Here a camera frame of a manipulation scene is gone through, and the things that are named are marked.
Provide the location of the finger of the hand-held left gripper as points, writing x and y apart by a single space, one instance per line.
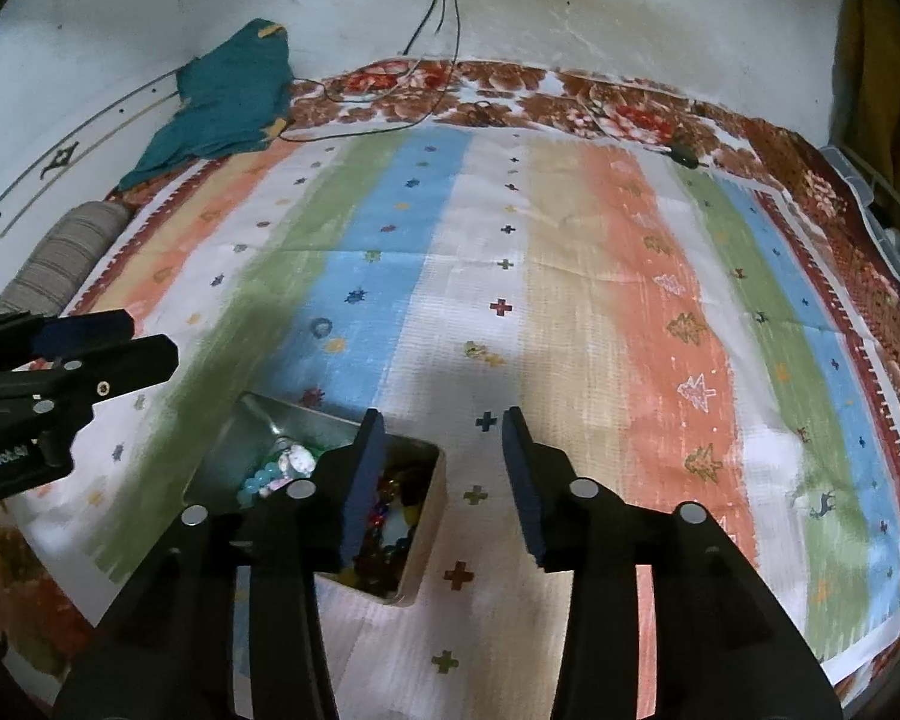
90 330
135 364

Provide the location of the white plastic basket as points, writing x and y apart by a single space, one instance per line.
870 187

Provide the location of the silver metal tin box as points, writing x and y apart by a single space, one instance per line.
262 420

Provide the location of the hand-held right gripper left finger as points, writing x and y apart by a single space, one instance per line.
367 480

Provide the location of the black charger plug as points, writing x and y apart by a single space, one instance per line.
682 155

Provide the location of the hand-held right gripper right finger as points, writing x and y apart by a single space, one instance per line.
521 480

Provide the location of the yellow cloth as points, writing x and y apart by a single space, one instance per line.
885 67

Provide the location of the teal cloth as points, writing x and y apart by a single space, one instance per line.
217 97

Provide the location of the grey striped rolled pillow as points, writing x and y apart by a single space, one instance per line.
60 255

